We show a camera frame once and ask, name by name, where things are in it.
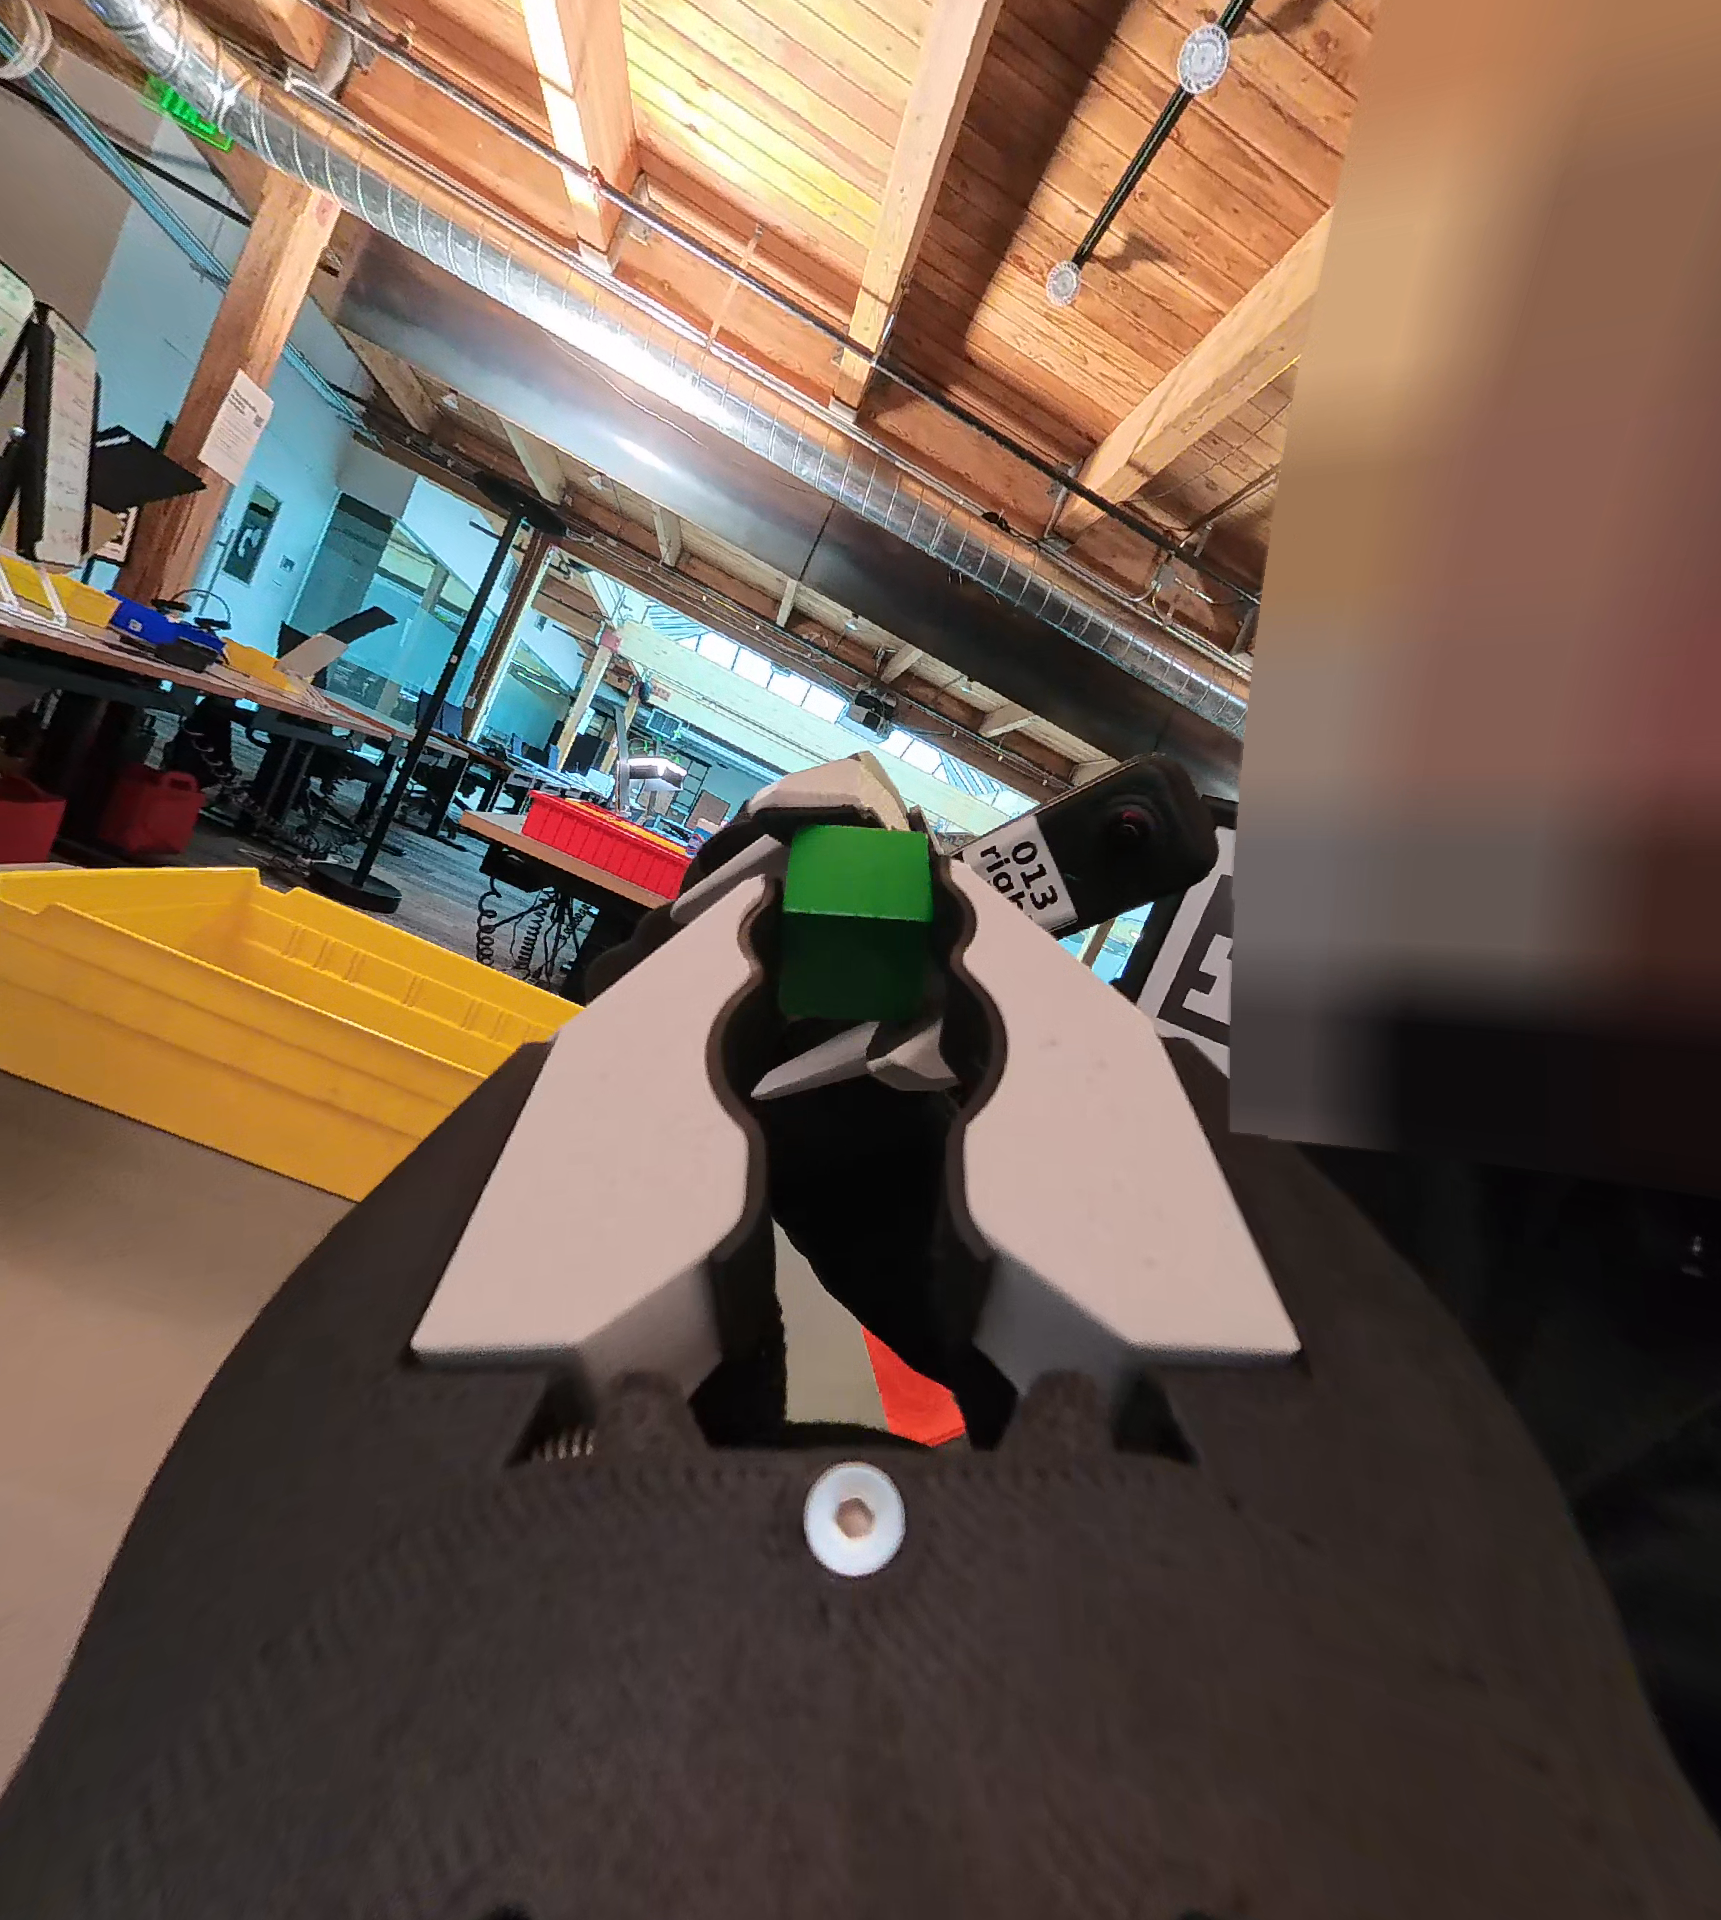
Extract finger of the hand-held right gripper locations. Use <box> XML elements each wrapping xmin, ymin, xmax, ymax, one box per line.
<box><xmin>725</xmin><ymin>754</ymin><xmax>929</xmax><ymax>869</ymax></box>
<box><xmin>748</xmin><ymin>1019</ymin><xmax>954</xmax><ymax>1103</ymax></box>

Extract blank whiteboard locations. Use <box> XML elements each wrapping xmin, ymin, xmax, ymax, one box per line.
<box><xmin>26</xmin><ymin>306</ymin><xmax>100</xmax><ymax>564</ymax></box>

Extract yellow plastic bin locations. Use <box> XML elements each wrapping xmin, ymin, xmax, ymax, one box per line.
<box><xmin>0</xmin><ymin>865</ymin><xmax>585</xmax><ymax>1202</ymax></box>

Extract thick wooden post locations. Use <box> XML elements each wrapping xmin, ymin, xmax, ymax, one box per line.
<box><xmin>124</xmin><ymin>179</ymin><xmax>336</xmax><ymax>602</ymax></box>

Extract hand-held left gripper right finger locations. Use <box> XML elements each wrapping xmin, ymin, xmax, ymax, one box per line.
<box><xmin>935</xmin><ymin>869</ymin><xmax>1306</xmax><ymax>1370</ymax></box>

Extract green wooden block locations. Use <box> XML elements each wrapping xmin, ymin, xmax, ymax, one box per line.
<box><xmin>777</xmin><ymin>822</ymin><xmax>937</xmax><ymax>1025</ymax></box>

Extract red plastic canister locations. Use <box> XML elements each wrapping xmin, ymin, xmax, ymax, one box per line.
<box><xmin>94</xmin><ymin>763</ymin><xmax>209</xmax><ymax>858</ymax></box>

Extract small blue bin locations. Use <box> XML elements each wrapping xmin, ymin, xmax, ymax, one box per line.
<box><xmin>110</xmin><ymin>596</ymin><xmax>225</xmax><ymax>669</ymax></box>

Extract orange cloth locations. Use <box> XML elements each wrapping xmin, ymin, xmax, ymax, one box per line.
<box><xmin>861</xmin><ymin>1326</ymin><xmax>970</xmax><ymax>1450</ymax></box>

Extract black angled panel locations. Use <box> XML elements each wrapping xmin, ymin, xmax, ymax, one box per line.
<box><xmin>86</xmin><ymin>426</ymin><xmax>205</xmax><ymax>508</ymax></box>

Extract black round-base floor stand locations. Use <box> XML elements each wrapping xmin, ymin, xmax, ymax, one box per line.
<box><xmin>312</xmin><ymin>471</ymin><xmax>568</xmax><ymax>909</ymax></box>

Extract white paper sign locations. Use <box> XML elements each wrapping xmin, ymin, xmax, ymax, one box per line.
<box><xmin>196</xmin><ymin>372</ymin><xmax>277</xmax><ymax>470</ymax></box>

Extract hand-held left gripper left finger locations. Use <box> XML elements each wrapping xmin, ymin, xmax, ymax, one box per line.
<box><xmin>406</xmin><ymin>876</ymin><xmax>786</xmax><ymax>1368</ymax></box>

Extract person's right hand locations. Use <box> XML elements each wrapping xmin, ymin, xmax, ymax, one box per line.
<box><xmin>770</xmin><ymin>1067</ymin><xmax>984</xmax><ymax>1398</ymax></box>

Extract black and white tag poster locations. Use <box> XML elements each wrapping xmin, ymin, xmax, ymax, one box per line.
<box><xmin>1122</xmin><ymin>869</ymin><xmax>1236</xmax><ymax>1073</ymax></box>

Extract silver spiral air duct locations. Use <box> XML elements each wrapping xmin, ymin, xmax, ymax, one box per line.
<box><xmin>110</xmin><ymin>0</ymin><xmax>1253</xmax><ymax>737</ymax></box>

